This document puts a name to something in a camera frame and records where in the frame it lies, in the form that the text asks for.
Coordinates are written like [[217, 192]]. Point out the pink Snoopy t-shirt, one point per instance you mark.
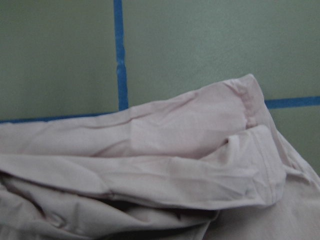
[[208, 164]]

